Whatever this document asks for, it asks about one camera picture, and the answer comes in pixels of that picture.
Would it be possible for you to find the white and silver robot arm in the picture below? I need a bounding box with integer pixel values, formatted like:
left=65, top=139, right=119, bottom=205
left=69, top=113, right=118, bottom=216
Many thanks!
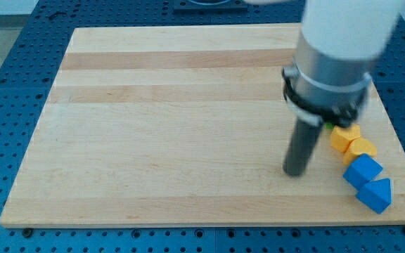
left=283, top=0, right=404, bottom=127

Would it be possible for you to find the yellow hexagon block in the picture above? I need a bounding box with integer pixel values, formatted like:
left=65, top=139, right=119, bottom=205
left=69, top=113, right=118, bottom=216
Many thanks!
left=330, top=124, right=361, bottom=153

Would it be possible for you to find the blue triangle block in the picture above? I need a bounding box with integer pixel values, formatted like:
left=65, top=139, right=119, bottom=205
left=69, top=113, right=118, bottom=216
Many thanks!
left=356, top=179, right=392, bottom=214

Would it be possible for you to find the wooden board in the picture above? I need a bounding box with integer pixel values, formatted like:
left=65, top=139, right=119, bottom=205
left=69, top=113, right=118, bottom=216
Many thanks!
left=0, top=23, right=405, bottom=228

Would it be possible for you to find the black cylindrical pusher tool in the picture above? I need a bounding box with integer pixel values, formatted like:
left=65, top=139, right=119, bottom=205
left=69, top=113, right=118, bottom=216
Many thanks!
left=283, top=119, right=323, bottom=176

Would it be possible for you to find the yellow heart block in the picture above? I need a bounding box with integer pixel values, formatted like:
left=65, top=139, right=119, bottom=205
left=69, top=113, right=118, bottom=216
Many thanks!
left=342, top=137, right=378, bottom=165

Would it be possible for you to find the blue cube block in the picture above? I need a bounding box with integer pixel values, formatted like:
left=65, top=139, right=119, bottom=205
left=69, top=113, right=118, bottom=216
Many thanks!
left=343, top=154, right=383, bottom=190

